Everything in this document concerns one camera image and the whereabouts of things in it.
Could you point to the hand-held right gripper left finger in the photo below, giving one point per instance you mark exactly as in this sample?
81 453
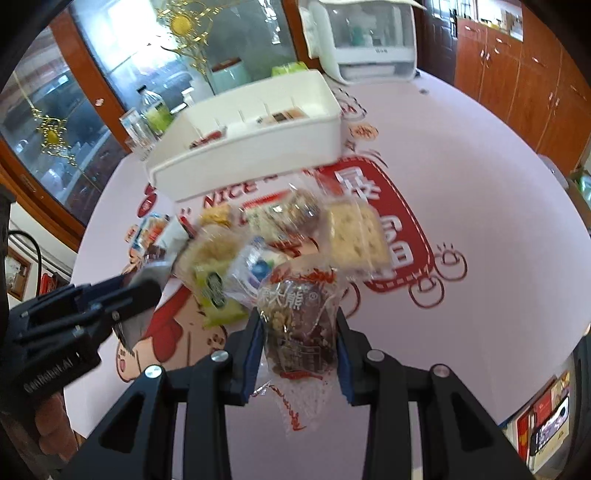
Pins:
254 357

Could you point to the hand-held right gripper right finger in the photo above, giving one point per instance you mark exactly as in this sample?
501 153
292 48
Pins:
342 360

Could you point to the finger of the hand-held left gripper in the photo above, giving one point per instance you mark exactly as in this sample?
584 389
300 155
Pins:
136 300
99 286

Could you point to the grey foil snack packet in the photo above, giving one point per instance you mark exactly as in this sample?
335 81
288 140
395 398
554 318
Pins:
152 272

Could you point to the brown nut bar packet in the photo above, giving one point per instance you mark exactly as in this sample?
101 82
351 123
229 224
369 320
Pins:
302 210
298 323

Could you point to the clear rice cake packet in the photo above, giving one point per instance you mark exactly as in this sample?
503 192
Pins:
203 249

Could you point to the clear cracker packet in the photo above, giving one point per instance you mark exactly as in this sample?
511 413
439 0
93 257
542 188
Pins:
355 235

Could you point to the white plastic organizer tray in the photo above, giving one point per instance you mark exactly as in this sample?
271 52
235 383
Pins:
258 143

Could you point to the person's left hand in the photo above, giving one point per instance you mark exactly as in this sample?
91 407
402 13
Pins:
51 424

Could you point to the blue and orange snack packet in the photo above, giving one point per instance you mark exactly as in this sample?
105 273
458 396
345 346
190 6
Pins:
147 233

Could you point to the green snack packet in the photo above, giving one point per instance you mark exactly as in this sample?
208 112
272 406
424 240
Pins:
214 293

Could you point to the blue and white snack packet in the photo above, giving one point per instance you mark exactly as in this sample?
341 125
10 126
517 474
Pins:
256 267

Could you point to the yellow biscuit packet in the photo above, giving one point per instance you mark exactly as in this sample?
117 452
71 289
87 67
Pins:
216 216

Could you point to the red-edged white snack packet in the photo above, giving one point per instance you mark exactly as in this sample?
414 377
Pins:
265 219

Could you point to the clear glass jar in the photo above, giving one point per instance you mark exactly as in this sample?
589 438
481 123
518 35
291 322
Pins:
136 131

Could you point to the gold hanging ornament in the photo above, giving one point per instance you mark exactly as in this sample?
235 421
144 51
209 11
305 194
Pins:
53 134
182 27

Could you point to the red snack packet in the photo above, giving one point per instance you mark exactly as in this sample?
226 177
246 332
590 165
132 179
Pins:
207 140

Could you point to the green label plastic bottle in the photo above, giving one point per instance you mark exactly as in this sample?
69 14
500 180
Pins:
157 113

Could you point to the printed cartoon tablecloth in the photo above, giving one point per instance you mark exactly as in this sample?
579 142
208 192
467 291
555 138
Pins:
461 207

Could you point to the red book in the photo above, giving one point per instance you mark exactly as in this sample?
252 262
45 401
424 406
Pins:
526 429

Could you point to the black smartphone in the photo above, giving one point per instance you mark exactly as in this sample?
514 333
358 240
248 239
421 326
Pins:
549 427

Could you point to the glass door display cabinet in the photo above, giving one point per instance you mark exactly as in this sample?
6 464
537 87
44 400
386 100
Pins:
115 69

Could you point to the dark brown snack packet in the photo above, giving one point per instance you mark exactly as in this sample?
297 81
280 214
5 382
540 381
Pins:
281 116

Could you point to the teal canister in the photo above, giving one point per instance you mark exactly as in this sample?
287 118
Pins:
231 78

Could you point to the light green packet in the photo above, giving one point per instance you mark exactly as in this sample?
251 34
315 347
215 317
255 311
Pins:
288 69

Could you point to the white countertop appliance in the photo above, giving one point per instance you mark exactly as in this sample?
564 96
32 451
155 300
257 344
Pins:
369 41

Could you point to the brown wooden cabinets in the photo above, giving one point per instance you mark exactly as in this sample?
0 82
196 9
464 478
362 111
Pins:
521 78

